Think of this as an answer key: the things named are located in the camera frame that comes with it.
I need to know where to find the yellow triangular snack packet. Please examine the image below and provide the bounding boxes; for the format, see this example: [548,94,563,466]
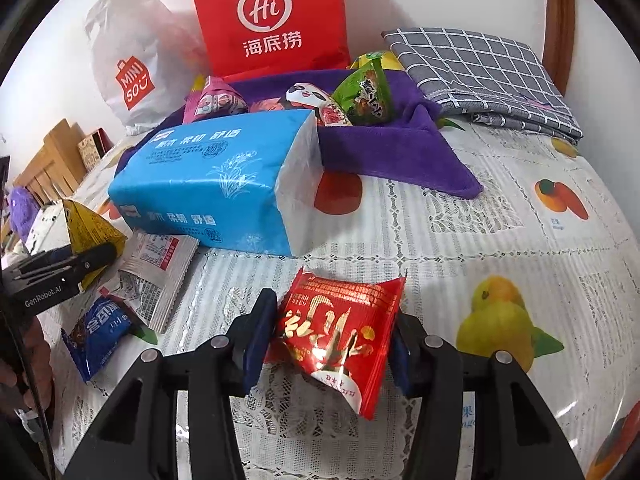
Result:
[62,198,127,292]

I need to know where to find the blue snack packet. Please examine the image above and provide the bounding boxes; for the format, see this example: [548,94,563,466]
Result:
[61,297,132,382]

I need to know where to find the red snack packet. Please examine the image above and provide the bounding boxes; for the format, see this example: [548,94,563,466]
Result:
[265,268,406,419]

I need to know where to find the white red sachet packet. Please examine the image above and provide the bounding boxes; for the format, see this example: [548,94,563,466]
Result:
[118,231,198,333]

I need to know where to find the magenta snack packet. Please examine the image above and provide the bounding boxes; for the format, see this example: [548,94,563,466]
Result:
[182,76,248,125]

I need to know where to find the green snack packet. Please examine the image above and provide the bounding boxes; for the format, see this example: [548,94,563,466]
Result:
[332,60,395,126]

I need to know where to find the pink panda chips bag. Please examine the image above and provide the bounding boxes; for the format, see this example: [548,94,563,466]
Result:
[250,82,352,127]

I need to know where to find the person's left hand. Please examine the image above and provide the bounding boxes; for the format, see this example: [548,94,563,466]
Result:
[1,318,54,420]

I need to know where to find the purple plush object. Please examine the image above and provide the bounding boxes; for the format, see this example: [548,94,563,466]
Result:
[9,186,40,243]

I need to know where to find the wooden chair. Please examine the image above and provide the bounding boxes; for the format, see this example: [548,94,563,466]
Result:
[13,119,87,206]

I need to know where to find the silver foil sachet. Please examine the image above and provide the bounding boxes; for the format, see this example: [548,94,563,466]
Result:
[98,271,160,330]

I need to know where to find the small patterned box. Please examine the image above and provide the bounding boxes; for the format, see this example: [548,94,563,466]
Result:
[77,128,113,171]

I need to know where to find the fruit print tablecloth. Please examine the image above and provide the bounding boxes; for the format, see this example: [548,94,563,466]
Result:
[158,125,639,479]

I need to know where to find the purple towel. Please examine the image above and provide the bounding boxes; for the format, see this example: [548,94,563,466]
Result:
[115,68,483,200]

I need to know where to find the blue tissue pack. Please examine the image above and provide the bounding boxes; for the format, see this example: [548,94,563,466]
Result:
[108,108,323,257]

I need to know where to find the white Miniso plastic bag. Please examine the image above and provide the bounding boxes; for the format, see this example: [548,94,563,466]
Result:
[85,0,208,136]

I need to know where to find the grey checked folded cloth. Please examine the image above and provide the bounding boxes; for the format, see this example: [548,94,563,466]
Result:
[382,27,584,145]

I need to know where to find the yellow snack bag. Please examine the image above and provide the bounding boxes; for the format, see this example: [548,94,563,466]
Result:
[349,51,404,70]

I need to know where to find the red Haidilao paper bag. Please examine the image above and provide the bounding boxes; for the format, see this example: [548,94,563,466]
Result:
[193,0,350,82]

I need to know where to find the brown wooden door frame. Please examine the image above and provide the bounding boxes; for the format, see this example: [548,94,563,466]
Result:
[542,0,575,94]

